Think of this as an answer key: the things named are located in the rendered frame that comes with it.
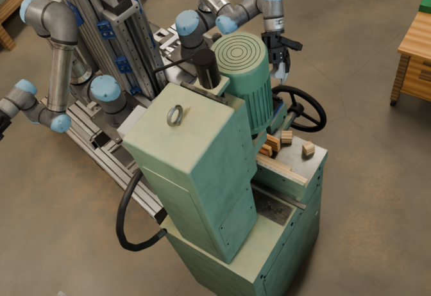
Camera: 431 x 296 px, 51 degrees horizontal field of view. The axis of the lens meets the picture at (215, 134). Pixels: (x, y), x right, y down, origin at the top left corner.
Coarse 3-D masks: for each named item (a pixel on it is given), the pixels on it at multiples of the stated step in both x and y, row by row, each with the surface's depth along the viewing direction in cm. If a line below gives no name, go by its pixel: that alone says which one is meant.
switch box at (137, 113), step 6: (138, 108) 128; (144, 108) 128; (132, 114) 127; (138, 114) 127; (126, 120) 126; (132, 120) 126; (120, 126) 126; (126, 126) 125; (132, 126) 125; (120, 132) 125; (126, 132) 124
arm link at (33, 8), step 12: (24, 0) 168; (36, 0) 167; (48, 0) 167; (24, 12) 168; (36, 12) 165; (36, 24) 168; (48, 36) 174; (72, 60) 189; (72, 72) 194; (84, 72) 197; (72, 84) 198; (84, 84) 198; (84, 96) 203
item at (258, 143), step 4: (260, 132) 166; (264, 132) 167; (260, 136) 165; (264, 136) 169; (252, 140) 165; (256, 140) 165; (260, 140) 167; (264, 140) 170; (256, 144) 164; (260, 144) 168; (256, 148) 166; (260, 148) 170; (256, 152) 168
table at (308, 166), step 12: (288, 120) 191; (276, 132) 185; (288, 144) 181; (300, 144) 180; (276, 156) 179; (288, 156) 178; (300, 156) 177; (312, 156) 176; (324, 156) 176; (300, 168) 175; (312, 168) 174; (276, 180) 174; (312, 180) 174; (300, 192) 170
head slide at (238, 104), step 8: (232, 96) 133; (232, 104) 131; (240, 104) 131; (240, 112) 132; (240, 120) 134; (248, 120) 140; (240, 128) 136; (248, 128) 142; (248, 136) 145; (248, 144) 147; (248, 152) 151; (248, 160) 153; (248, 168) 156; (256, 168) 164
